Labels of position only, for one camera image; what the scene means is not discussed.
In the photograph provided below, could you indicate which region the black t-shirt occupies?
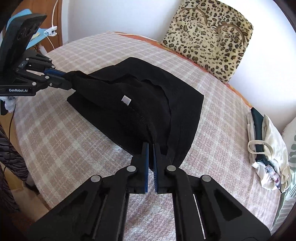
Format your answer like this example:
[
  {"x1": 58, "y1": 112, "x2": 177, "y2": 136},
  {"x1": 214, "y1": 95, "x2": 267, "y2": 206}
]
[{"x1": 65, "y1": 57, "x2": 204, "y2": 166}]

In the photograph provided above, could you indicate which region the left gloved hand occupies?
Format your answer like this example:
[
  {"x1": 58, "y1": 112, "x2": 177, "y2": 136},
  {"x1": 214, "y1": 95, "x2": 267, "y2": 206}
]
[{"x1": 0, "y1": 96, "x2": 18, "y2": 113}]

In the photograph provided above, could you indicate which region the light blue chair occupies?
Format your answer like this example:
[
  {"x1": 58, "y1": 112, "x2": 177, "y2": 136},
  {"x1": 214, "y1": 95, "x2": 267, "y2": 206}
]
[{"x1": 5, "y1": 9, "x2": 50, "y2": 50}]

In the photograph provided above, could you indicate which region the wooden door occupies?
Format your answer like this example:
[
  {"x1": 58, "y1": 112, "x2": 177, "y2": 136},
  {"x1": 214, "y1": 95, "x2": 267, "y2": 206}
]
[{"x1": 12, "y1": 0, "x2": 63, "y2": 48}]

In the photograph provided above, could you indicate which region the pink plaid blanket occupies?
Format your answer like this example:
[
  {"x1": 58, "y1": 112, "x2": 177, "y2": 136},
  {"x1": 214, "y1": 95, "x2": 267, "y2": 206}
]
[{"x1": 16, "y1": 33, "x2": 280, "y2": 232}]

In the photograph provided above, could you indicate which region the green striped white pillow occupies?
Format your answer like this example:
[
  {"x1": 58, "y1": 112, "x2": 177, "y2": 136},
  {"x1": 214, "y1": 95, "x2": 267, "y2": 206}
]
[{"x1": 272, "y1": 122, "x2": 296, "y2": 229}]

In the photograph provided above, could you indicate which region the cream folded garment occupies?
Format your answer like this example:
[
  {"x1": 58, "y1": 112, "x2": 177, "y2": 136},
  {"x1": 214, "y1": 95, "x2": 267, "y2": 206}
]
[{"x1": 247, "y1": 115, "x2": 292, "y2": 193}]

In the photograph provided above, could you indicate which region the dark green folded garment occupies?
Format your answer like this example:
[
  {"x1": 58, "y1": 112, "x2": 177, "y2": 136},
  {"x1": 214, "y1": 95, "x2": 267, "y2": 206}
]
[{"x1": 251, "y1": 108, "x2": 270, "y2": 166}]

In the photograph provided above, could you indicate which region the orange floral bed sheet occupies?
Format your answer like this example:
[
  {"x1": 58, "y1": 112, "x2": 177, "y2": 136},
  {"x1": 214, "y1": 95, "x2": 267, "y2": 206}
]
[{"x1": 114, "y1": 32, "x2": 252, "y2": 108}]

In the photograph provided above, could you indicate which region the leopard print cushion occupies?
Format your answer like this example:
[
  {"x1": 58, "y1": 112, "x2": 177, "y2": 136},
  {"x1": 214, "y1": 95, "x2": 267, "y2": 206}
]
[{"x1": 161, "y1": 1, "x2": 253, "y2": 83}]

